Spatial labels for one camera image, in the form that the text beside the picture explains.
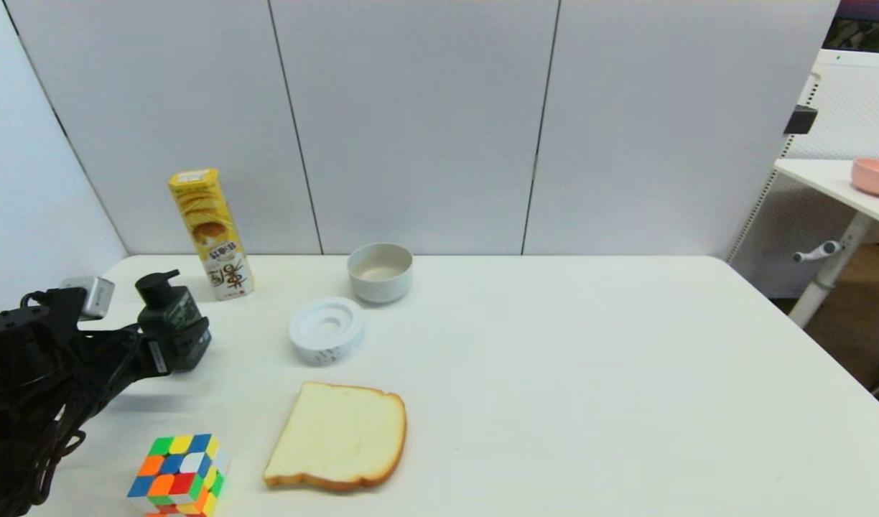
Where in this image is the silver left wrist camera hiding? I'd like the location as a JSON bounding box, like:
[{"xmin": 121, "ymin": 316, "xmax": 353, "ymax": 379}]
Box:
[{"xmin": 61, "ymin": 276, "xmax": 116, "ymax": 320}]

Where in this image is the dark screen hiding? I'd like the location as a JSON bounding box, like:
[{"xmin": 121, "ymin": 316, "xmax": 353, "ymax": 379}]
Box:
[{"xmin": 822, "ymin": 0, "xmax": 879, "ymax": 55}]

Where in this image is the white bread slice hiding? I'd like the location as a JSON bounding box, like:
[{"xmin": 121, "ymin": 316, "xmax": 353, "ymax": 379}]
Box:
[{"xmin": 263, "ymin": 381, "xmax": 408, "ymax": 492}]

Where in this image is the black clamp on panel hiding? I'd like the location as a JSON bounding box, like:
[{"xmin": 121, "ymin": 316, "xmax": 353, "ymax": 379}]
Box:
[{"xmin": 783, "ymin": 106, "xmax": 818, "ymax": 136}]

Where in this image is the multicolour puzzle cube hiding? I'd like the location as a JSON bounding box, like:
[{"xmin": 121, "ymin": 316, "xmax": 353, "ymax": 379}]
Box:
[{"xmin": 127, "ymin": 433, "xmax": 231, "ymax": 517}]

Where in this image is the white table crank handle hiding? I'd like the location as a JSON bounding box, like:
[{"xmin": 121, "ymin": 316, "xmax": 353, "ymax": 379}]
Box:
[{"xmin": 793, "ymin": 241, "xmax": 841, "ymax": 264}]

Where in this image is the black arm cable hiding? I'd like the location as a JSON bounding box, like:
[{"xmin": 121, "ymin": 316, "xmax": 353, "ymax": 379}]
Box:
[{"xmin": 9, "ymin": 345, "xmax": 140, "ymax": 507}]

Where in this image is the black pump dispenser bottle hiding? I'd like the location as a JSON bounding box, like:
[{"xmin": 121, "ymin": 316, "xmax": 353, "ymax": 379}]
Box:
[{"xmin": 135, "ymin": 270, "xmax": 213, "ymax": 373}]

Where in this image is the white ceramic bowl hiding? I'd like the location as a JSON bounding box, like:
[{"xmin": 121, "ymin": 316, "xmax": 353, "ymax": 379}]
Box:
[{"xmin": 348, "ymin": 243, "xmax": 414, "ymax": 304}]

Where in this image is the yellow potato chips carton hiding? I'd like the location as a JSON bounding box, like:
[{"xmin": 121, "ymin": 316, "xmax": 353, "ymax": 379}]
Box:
[{"xmin": 168, "ymin": 169, "xmax": 256, "ymax": 302}]

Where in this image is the white side table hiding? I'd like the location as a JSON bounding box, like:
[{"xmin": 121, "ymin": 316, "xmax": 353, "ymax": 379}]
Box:
[{"xmin": 773, "ymin": 159, "xmax": 879, "ymax": 331}]

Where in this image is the pink bowl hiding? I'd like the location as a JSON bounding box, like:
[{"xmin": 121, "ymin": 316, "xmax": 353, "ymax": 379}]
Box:
[{"xmin": 851, "ymin": 157, "xmax": 879, "ymax": 197}]

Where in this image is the white perforated panel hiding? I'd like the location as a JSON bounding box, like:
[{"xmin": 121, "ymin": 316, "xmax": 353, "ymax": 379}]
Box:
[{"xmin": 727, "ymin": 49, "xmax": 879, "ymax": 301}]

